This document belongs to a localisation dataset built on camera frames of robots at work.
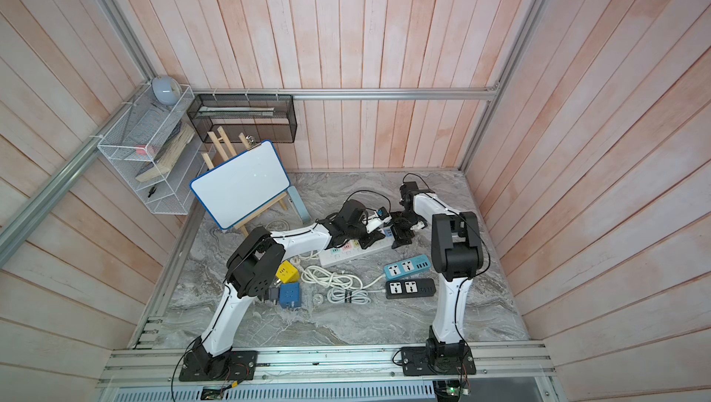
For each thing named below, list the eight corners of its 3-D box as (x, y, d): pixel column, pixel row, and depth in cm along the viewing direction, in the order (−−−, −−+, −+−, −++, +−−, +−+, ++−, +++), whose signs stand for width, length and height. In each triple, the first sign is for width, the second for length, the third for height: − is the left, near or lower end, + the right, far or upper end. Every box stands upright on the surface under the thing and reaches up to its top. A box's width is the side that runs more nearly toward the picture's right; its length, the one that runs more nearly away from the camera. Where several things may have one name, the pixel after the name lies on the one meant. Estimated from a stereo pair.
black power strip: (386, 299, 87) (387, 296, 85) (384, 284, 90) (385, 280, 88) (436, 295, 87) (438, 292, 85) (432, 281, 91) (434, 277, 88)
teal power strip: (386, 281, 91) (387, 277, 88) (381, 269, 94) (382, 265, 91) (429, 269, 94) (431, 265, 91) (424, 258, 96) (426, 253, 94)
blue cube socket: (282, 309, 85) (279, 304, 80) (283, 289, 89) (280, 283, 85) (301, 307, 85) (299, 301, 81) (301, 287, 89) (298, 281, 85)
